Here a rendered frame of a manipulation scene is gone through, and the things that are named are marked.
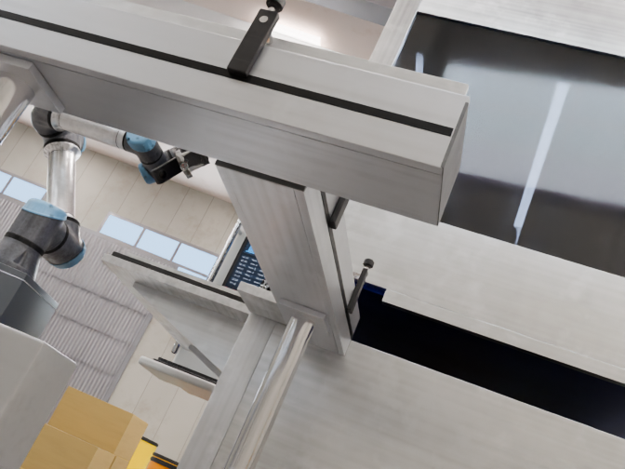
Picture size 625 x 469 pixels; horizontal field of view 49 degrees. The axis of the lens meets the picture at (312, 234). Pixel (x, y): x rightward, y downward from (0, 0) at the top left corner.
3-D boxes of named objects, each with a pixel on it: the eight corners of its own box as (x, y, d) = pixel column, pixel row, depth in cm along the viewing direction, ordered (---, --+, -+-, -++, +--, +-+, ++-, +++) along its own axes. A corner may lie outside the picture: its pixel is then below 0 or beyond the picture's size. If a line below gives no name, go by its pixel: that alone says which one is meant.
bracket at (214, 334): (236, 382, 158) (259, 331, 163) (233, 379, 155) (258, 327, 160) (113, 332, 167) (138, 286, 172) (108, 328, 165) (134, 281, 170)
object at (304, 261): (284, 334, 148) (312, 271, 154) (351, 358, 144) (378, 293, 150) (203, 160, 88) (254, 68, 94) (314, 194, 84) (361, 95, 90)
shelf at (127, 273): (317, 401, 213) (320, 395, 213) (283, 327, 151) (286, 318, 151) (183, 349, 226) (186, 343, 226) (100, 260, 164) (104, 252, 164)
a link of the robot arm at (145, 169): (129, 153, 211) (162, 137, 212) (142, 172, 221) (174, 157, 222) (138, 171, 208) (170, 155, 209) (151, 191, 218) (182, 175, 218)
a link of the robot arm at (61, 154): (27, 256, 200) (33, 110, 226) (51, 276, 213) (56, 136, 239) (66, 247, 199) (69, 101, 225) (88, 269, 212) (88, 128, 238)
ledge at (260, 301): (307, 332, 147) (311, 325, 148) (299, 312, 136) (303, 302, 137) (248, 311, 151) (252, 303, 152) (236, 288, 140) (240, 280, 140)
